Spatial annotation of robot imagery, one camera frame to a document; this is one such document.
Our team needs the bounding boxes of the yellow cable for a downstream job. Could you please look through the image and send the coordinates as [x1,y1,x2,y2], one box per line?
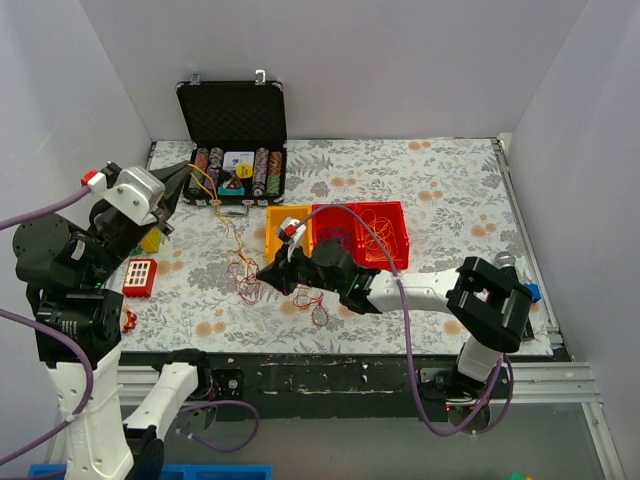
[187,163,261,274]
[360,205,404,266]

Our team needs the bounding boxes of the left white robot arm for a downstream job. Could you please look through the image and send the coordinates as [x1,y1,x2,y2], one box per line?
[2,163,213,479]

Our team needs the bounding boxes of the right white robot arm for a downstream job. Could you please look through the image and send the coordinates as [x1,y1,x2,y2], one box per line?
[256,240,533,398]

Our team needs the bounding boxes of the yellow green blue brick stack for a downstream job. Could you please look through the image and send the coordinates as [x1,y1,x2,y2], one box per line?
[131,228,163,255]

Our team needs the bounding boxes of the red white toy brick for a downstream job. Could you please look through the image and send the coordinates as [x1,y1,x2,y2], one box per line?
[122,258,157,298]

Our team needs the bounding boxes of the middle red plastic bin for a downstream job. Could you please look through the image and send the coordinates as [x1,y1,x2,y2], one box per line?
[311,208,364,264]

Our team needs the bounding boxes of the red plastic bin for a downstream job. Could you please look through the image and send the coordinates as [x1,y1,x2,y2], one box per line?
[355,201,410,271]
[311,208,364,264]

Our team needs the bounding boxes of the yellow plastic bin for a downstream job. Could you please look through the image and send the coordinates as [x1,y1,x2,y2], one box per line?
[263,204,314,264]

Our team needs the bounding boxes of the right red plastic bin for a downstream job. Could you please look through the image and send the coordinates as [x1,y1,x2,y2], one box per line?
[355,201,410,271]

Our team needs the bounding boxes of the black poker chip case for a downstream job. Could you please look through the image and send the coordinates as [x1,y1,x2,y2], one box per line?
[175,70,287,207]

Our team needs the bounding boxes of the floral table mat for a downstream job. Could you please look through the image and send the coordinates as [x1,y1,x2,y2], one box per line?
[99,138,555,357]

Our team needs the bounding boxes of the small red toy piece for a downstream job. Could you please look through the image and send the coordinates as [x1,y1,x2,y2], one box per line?
[121,310,138,334]

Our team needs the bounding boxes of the black microphone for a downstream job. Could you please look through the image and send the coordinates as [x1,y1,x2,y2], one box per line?
[494,251,535,342]

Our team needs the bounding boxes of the small blue brick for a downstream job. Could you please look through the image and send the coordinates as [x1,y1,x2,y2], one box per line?
[525,283,541,304]

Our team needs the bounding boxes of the blue tray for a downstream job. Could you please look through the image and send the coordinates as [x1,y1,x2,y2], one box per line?
[26,464,273,480]

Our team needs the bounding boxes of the green object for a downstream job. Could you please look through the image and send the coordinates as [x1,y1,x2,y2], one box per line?
[508,472,534,480]

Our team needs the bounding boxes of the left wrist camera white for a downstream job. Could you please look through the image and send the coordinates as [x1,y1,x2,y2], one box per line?
[81,162,165,226]

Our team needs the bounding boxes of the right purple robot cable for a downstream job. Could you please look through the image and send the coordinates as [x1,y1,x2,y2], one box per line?
[294,203,514,437]

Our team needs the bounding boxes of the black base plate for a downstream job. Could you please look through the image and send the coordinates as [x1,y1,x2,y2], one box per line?
[154,349,514,424]

